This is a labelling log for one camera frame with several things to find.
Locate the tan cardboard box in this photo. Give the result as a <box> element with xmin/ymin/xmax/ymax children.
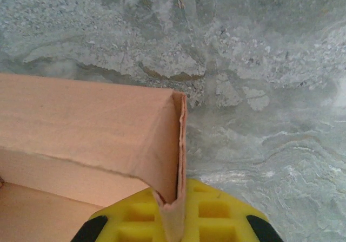
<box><xmin>0</xmin><ymin>73</ymin><xmax>188</xmax><ymax>242</ymax></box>

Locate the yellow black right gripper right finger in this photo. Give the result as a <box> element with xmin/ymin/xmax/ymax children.
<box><xmin>183</xmin><ymin>179</ymin><xmax>283</xmax><ymax>242</ymax></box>

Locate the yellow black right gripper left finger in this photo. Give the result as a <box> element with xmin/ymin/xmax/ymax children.
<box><xmin>70</xmin><ymin>189</ymin><xmax>166</xmax><ymax>242</ymax></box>

